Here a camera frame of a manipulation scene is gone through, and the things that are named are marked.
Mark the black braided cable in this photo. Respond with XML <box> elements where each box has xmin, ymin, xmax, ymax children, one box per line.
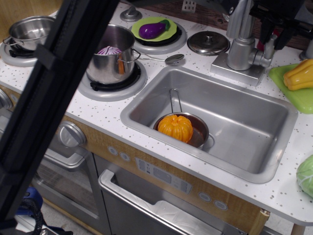
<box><xmin>22</xmin><ymin>197</ymin><xmax>45</xmax><ymax>231</ymax></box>

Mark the green toy cabbage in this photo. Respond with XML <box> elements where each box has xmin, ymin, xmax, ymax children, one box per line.
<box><xmin>296</xmin><ymin>155</ymin><xmax>313</xmax><ymax>197</ymax></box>

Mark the steel pot lid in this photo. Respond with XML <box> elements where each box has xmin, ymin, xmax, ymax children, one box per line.
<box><xmin>187</xmin><ymin>31</ymin><xmax>230</xmax><ymax>56</ymax></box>

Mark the silver sink basin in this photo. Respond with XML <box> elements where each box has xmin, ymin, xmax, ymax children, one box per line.
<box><xmin>121</xmin><ymin>67</ymin><xmax>298</xmax><ymax>184</ymax></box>

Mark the silver toy faucet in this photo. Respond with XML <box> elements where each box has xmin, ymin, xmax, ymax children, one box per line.
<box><xmin>209</xmin><ymin>0</ymin><xmax>272</xmax><ymax>87</ymax></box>

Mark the silver knob far left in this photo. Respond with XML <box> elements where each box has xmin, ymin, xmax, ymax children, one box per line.
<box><xmin>0</xmin><ymin>90</ymin><xmax>13</xmax><ymax>109</ymax></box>

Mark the metal spoon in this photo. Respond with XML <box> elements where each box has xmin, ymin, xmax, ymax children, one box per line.
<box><xmin>139</xmin><ymin>54</ymin><xmax>184</xmax><ymax>65</ymax></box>

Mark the orange toy pumpkin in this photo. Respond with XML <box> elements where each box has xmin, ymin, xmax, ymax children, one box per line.
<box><xmin>157</xmin><ymin>115</ymin><xmax>193</xmax><ymax>143</ymax></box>

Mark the silver knob back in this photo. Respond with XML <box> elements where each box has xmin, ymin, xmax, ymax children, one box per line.
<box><xmin>120</xmin><ymin>6</ymin><xmax>142</xmax><ymax>22</ymax></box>

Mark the purple toy eggplant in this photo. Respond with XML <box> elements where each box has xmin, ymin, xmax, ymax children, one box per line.
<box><xmin>138</xmin><ymin>20</ymin><xmax>170</xmax><ymax>40</ymax></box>

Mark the stove burner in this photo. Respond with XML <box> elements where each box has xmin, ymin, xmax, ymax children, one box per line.
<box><xmin>78</xmin><ymin>62</ymin><xmax>147</xmax><ymax>102</ymax></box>
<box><xmin>0</xmin><ymin>43</ymin><xmax>37</xmax><ymax>67</ymax></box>
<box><xmin>134</xmin><ymin>24</ymin><xmax>187</xmax><ymax>55</ymax></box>

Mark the silver faucet lever handle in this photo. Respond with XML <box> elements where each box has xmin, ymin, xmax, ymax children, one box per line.
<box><xmin>264</xmin><ymin>34</ymin><xmax>278</xmax><ymax>60</ymax></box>

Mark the dishwasher door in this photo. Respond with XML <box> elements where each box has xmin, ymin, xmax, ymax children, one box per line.
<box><xmin>95</xmin><ymin>156</ymin><xmax>246</xmax><ymax>235</ymax></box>

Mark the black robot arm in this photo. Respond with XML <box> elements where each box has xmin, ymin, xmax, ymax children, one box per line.
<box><xmin>0</xmin><ymin>0</ymin><xmax>313</xmax><ymax>226</ymax></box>

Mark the front stove burner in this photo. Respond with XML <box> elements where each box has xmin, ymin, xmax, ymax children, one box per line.
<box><xmin>78</xmin><ymin>62</ymin><xmax>147</xmax><ymax>102</ymax></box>

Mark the red toy vegetable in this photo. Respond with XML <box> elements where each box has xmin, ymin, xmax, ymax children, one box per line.
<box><xmin>257</xmin><ymin>29</ymin><xmax>280</xmax><ymax>51</ymax></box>

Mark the back stove burner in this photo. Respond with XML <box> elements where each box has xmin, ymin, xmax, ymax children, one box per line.
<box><xmin>134</xmin><ymin>24</ymin><xmax>187</xmax><ymax>55</ymax></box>

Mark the left stove burner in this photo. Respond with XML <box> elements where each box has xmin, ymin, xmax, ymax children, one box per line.
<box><xmin>0</xmin><ymin>43</ymin><xmax>37</xmax><ymax>67</ymax></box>

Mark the tall steel pot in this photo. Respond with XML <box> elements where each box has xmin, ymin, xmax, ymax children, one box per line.
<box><xmin>86</xmin><ymin>24</ymin><xmax>138</xmax><ymax>85</ymax></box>

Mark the silver stove knob front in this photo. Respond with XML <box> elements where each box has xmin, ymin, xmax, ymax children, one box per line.
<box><xmin>57</xmin><ymin>121</ymin><xmax>87</xmax><ymax>148</ymax></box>

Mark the green plate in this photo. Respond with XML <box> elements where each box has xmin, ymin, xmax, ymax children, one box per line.
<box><xmin>131</xmin><ymin>17</ymin><xmax>177</xmax><ymax>42</ymax></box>

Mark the yellow toy squash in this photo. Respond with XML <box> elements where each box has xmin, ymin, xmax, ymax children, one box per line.
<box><xmin>283</xmin><ymin>59</ymin><xmax>313</xmax><ymax>91</ymax></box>

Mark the purple toy onion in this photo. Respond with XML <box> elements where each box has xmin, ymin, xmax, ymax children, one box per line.
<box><xmin>97</xmin><ymin>46</ymin><xmax>122</xmax><ymax>55</ymax></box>

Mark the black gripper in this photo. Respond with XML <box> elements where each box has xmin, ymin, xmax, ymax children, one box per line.
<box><xmin>215</xmin><ymin>0</ymin><xmax>313</xmax><ymax>51</ymax></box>

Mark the small steel saucepan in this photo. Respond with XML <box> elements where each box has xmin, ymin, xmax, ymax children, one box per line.
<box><xmin>153</xmin><ymin>89</ymin><xmax>209</xmax><ymax>149</ymax></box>

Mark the steel bowl pot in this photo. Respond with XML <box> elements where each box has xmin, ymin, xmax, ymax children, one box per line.
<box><xmin>2</xmin><ymin>16</ymin><xmax>55</xmax><ymax>51</ymax></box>

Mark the green cutting board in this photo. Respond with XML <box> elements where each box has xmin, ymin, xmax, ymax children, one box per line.
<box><xmin>268</xmin><ymin>64</ymin><xmax>313</xmax><ymax>114</ymax></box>

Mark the oven door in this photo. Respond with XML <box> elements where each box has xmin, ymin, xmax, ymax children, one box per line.
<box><xmin>0</xmin><ymin>107</ymin><xmax>112</xmax><ymax>235</ymax></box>

